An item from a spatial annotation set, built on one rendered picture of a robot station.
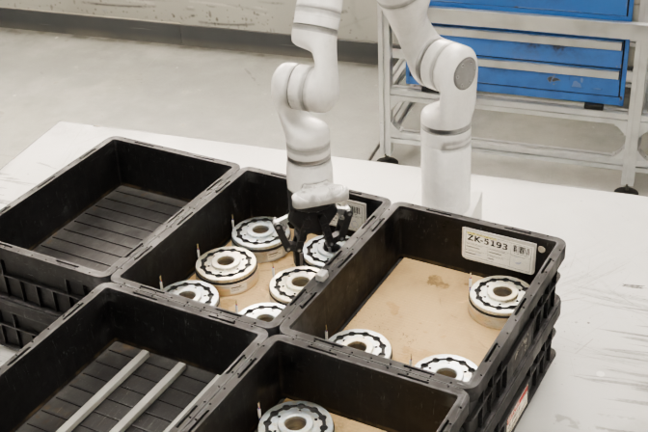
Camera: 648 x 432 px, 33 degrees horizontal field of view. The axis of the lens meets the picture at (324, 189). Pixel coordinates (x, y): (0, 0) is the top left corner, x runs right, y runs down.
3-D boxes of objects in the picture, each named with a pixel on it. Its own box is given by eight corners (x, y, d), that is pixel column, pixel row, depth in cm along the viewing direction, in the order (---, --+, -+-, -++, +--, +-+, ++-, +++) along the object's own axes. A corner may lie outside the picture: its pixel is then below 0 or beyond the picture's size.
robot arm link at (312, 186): (295, 211, 167) (292, 176, 164) (277, 178, 177) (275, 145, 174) (351, 201, 170) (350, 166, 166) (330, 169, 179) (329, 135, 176)
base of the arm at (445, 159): (423, 192, 211) (422, 112, 202) (472, 194, 209) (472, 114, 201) (418, 216, 203) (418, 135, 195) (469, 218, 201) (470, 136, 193)
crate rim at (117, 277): (245, 175, 196) (244, 164, 195) (395, 211, 183) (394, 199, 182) (107, 292, 166) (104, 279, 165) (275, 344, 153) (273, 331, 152)
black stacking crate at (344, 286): (396, 259, 188) (395, 202, 182) (562, 302, 175) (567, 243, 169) (281, 396, 158) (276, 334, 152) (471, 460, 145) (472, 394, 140)
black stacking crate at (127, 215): (121, 188, 214) (113, 137, 208) (248, 221, 201) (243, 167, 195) (-23, 294, 184) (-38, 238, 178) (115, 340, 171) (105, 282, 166)
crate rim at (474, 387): (395, 211, 183) (395, 199, 182) (568, 252, 170) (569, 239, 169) (275, 344, 153) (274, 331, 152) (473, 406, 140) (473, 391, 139)
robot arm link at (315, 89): (322, 114, 161) (338, 21, 160) (271, 105, 165) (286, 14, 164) (341, 117, 168) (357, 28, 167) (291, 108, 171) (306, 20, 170)
